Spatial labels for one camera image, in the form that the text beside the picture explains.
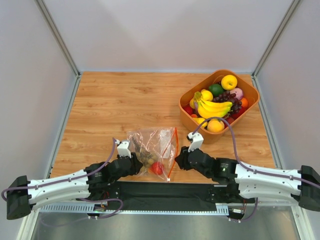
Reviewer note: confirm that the aluminium frame post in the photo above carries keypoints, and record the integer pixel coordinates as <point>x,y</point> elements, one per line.
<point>57,35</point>
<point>277,35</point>

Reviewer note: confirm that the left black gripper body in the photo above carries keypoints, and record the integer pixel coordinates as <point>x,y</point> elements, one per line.
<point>135,163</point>

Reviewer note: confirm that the peach fruit front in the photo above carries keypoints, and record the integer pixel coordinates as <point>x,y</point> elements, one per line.
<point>215,126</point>

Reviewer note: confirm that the grey cable duct rail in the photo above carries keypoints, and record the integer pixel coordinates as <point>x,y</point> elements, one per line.
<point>108,208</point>

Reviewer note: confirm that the yellow banana bunch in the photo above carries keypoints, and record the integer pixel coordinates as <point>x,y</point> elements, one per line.
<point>208,109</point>

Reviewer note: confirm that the purple onion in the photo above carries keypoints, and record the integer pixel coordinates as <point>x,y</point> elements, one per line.
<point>237,93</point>

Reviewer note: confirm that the orange fruit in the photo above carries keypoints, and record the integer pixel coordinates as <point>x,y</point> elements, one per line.
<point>244,103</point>

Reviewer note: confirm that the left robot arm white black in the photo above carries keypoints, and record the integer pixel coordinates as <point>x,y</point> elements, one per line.
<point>92,183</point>

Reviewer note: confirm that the dark purple grape bunch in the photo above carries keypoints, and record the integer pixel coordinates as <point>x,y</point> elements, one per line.
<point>227,96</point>

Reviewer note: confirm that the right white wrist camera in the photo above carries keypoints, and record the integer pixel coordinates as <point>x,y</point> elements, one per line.
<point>196,140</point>

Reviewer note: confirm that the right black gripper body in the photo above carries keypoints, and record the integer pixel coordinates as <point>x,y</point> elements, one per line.
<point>184,159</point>

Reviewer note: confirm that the red apple in bin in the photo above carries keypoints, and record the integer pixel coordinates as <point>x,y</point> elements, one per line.
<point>230,120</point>

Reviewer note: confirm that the yellow apple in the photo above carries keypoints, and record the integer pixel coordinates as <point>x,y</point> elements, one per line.
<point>229,82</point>

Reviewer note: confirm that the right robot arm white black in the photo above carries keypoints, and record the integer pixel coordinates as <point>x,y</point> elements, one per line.
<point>250,181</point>

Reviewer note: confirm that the left aluminium frame post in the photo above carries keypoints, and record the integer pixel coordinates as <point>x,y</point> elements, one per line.
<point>57,35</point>

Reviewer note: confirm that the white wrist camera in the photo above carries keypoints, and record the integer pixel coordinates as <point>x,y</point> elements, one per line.
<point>196,140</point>
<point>123,148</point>

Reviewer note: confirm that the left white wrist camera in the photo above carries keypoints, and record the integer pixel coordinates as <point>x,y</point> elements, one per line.
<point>123,148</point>

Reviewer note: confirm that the green lime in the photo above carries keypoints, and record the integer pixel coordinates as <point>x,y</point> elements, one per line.
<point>216,89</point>

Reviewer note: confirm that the brown longan bunch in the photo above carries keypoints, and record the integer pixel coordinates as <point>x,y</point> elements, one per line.
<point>146,157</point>

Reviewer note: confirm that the red pepper in bin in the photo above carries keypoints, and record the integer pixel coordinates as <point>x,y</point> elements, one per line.
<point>188,109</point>

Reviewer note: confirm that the small yellow lemon front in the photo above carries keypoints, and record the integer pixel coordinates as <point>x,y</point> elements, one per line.
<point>201,122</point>

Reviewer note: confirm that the right aluminium frame post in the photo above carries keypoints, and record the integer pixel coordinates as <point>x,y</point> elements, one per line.
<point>277,35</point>

